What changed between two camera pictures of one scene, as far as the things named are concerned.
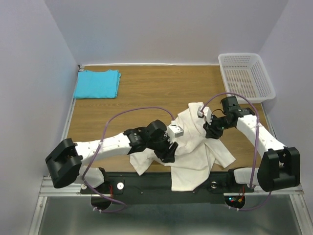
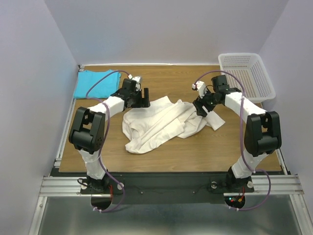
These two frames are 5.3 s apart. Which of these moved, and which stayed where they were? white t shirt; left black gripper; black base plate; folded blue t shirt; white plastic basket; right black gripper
Moved: left black gripper; white t shirt; right black gripper
Stayed: folded blue t shirt; white plastic basket; black base plate
